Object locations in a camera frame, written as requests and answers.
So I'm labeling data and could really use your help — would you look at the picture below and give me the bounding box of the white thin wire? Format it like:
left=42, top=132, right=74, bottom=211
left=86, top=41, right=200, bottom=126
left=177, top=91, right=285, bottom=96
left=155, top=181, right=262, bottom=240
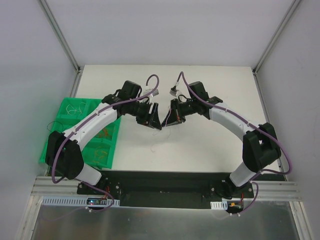
left=65, top=102, right=86, bottom=116
left=149, top=106, right=173, bottom=154

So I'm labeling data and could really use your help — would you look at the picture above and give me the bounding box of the orange thin wire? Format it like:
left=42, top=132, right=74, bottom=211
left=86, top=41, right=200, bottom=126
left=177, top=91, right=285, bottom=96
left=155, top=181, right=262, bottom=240
left=96, top=126, right=116, bottom=140

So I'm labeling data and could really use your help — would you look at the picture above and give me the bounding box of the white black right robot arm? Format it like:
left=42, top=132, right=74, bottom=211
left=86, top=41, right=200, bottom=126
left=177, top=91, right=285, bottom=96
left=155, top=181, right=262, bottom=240
left=161, top=81, right=281, bottom=198

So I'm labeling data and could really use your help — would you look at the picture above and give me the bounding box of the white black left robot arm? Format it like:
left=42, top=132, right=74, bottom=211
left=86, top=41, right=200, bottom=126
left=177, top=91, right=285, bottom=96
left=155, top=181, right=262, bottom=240
left=45, top=80, right=162, bottom=195

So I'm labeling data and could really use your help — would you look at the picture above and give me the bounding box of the green plastic compartment tray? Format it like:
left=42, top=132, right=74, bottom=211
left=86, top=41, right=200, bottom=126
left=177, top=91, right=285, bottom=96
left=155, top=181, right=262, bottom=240
left=47, top=97, right=121, bottom=170

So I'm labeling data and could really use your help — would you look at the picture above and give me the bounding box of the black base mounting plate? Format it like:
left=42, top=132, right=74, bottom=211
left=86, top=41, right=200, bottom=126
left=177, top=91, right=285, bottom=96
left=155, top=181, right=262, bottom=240
left=77, top=170, right=254, bottom=209

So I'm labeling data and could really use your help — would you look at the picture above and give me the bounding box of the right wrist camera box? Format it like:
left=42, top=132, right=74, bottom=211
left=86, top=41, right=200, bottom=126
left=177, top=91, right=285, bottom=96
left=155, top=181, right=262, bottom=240
left=169, top=86, right=183, bottom=98

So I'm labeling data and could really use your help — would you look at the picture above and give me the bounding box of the aluminium frame post left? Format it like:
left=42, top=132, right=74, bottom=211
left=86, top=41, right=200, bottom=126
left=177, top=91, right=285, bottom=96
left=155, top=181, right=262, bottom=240
left=37, top=0, right=81, bottom=74

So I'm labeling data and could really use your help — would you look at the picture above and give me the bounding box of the aluminium frame post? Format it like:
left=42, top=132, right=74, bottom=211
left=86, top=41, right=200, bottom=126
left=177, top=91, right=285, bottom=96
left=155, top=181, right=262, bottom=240
left=37, top=0, right=81, bottom=74
left=252, top=0, right=303, bottom=76

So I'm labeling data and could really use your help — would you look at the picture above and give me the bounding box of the white slotted cable duct right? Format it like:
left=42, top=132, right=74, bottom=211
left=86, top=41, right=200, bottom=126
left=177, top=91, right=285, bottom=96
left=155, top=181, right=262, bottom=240
left=210, top=200, right=228, bottom=211

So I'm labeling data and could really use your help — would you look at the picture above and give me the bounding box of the white slotted cable duct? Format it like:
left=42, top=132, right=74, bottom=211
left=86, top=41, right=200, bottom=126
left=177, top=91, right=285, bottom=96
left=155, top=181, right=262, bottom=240
left=210, top=200, right=228, bottom=211
left=42, top=196, right=120, bottom=208

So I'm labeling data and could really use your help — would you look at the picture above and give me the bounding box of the aluminium extrusion rail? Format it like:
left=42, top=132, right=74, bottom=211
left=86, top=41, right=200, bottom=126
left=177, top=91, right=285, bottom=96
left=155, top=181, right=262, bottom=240
left=31, top=176, right=303, bottom=202

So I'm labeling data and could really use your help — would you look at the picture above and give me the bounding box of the white slotted cable duct left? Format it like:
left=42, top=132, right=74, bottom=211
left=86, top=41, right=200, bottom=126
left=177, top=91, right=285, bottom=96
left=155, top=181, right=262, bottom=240
left=42, top=196, right=120, bottom=208

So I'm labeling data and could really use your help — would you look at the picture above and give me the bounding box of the aluminium frame post right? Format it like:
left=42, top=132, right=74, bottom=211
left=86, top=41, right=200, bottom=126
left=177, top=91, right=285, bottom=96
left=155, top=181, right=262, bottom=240
left=252, top=0, right=303, bottom=76

